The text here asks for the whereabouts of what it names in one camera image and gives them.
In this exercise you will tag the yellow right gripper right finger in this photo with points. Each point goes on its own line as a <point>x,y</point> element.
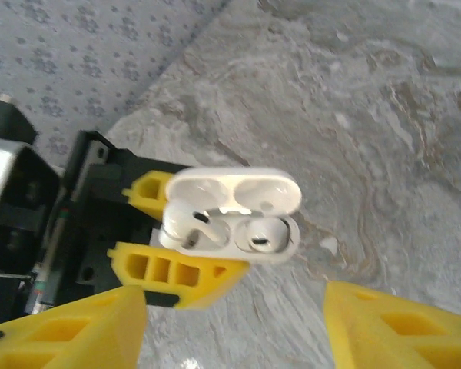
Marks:
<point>353,326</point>

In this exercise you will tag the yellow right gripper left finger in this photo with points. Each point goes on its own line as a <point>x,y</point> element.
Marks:
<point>111,326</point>

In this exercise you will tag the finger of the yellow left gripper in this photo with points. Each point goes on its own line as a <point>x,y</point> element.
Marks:
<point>134,190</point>
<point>215,284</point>

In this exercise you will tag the white earbud charging case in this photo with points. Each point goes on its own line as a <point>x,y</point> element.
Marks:
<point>269,180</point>

